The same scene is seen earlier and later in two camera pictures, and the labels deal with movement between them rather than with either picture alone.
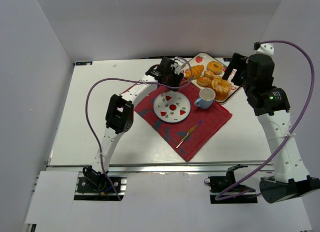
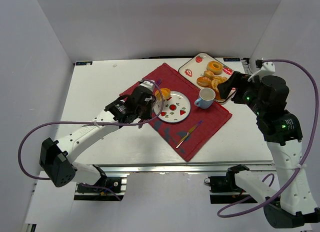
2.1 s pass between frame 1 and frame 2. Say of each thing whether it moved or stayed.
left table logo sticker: stayed
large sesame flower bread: stayed
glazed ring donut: stayed
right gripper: moved
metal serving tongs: moved
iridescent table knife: stayed
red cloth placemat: stayed
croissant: moved
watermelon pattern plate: stayed
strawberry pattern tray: stayed
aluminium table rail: stayed
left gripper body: moved
